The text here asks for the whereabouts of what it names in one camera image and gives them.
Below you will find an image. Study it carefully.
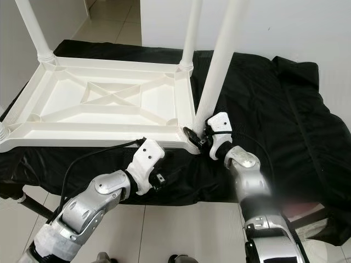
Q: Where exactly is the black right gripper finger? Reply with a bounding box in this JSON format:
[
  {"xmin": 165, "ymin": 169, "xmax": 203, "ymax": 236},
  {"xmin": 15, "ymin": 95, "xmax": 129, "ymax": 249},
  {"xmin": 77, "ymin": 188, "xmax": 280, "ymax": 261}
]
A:
[{"xmin": 183, "ymin": 126, "xmax": 203, "ymax": 150}]

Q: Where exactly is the white plastic table top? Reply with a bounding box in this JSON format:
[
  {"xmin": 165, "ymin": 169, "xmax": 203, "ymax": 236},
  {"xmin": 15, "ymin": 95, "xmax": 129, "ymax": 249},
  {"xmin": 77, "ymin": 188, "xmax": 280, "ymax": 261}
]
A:
[{"xmin": 0, "ymin": 55, "xmax": 201, "ymax": 154}]

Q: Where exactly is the grey robot right foot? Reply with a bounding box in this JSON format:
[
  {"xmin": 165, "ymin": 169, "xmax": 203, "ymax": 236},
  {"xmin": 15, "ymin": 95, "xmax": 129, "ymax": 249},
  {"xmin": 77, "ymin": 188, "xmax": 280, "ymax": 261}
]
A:
[{"xmin": 169, "ymin": 255, "xmax": 193, "ymax": 263}]

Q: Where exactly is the black cloth table cover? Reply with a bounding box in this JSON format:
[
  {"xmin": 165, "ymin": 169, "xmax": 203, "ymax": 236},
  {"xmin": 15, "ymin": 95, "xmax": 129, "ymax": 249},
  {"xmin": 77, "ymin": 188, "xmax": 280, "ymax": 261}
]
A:
[{"xmin": 0, "ymin": 39, "xmax": 351, "ymax": 244}]

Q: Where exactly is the white round stand base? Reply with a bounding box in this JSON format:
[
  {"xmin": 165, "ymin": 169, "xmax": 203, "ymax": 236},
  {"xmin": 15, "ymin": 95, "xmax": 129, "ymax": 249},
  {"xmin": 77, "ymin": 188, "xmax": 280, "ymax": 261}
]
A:
[{"xmin": 304, "ymin": 236, "xmax": 351, "ymax": 263}]

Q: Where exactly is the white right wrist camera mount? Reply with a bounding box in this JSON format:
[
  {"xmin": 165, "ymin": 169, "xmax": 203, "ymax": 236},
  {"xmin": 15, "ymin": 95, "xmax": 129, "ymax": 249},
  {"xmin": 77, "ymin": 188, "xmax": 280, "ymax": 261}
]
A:
[{"xmin": 207, "ymin": 112, "xmax": 234, "ymax": 159}]

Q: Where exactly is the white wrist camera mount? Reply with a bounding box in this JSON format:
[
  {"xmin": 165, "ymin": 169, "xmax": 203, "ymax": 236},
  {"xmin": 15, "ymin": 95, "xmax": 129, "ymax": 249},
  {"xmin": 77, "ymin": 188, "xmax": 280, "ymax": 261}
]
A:
[
  {"xmin": 127, "ymin": 138, "xmax": 165, "ymax": 195},
  {"xmin": 207, "ymin": 112, "xmax": 234, "ymax": 159}
]

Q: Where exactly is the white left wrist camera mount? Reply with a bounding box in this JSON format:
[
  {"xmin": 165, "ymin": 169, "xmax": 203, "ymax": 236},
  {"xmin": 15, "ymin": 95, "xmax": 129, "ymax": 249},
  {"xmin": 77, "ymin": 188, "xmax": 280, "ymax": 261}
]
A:
[{"xmin": 127, "ymin": 138, "xmax": 165, "ymax": 195}]

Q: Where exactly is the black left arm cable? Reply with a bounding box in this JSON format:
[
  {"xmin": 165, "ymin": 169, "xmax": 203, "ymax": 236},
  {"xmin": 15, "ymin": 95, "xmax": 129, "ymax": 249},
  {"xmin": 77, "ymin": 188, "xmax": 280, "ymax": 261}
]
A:
[{"xmin": 60, "ymin": 137, "xmax": 146, "ymax": 214}]

